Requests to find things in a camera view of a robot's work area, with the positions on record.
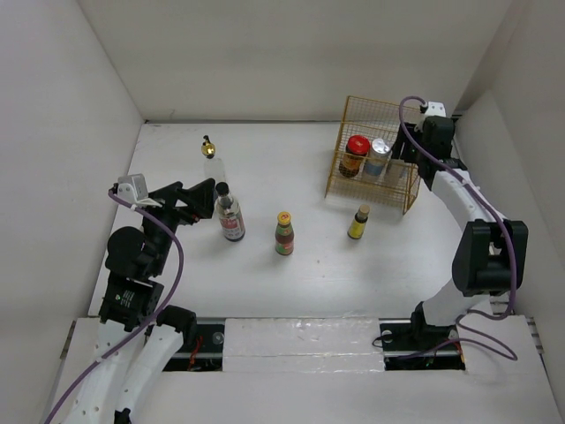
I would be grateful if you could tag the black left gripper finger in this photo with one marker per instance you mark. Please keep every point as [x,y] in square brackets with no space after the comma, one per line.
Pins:
[167,196]
[198,201]

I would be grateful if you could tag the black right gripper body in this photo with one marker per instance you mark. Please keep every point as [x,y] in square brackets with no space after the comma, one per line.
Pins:
[405,153]

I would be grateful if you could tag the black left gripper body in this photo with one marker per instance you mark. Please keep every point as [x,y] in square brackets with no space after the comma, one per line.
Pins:
[164,243]

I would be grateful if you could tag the black cap vinegar bottle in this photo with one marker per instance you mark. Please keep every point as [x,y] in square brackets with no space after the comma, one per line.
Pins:
[229,213]

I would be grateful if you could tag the clear gold spout oil bottle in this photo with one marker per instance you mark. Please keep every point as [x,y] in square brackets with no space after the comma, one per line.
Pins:
[213,165]

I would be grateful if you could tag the silver lid spice shaker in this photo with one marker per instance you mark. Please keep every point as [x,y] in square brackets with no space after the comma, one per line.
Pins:
[395,171]

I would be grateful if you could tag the silver lid salt shaker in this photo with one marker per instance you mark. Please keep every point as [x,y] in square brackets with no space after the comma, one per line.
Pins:
[376,160]

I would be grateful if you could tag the red lid chili sauce jar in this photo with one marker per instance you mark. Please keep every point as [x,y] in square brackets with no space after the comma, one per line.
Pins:
[356,149]

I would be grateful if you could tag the yellow cap red sauce bottle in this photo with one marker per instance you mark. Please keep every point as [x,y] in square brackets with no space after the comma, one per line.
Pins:
[284,234]

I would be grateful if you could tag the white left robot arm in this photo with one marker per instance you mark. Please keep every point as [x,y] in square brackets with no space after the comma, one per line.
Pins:
[139,330]

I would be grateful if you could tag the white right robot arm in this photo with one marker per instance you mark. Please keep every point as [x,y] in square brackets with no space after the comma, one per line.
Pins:
[490,257]

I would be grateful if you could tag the small yellow label bottle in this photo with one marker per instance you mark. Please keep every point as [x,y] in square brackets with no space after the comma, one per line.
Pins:
[357,226]

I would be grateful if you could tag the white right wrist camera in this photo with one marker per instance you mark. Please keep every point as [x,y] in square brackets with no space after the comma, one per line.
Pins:
[432,109]

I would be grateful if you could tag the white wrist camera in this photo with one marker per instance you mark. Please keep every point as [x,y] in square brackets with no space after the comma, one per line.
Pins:
[432,109]
[132,189]

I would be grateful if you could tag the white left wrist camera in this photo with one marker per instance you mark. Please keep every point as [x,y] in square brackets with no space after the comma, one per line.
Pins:
[132,189]

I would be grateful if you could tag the gold wire mesh rack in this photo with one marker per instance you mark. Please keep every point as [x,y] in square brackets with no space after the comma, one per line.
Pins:
[372,119]

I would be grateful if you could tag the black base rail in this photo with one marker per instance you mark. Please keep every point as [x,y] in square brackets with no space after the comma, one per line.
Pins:
[307,345]

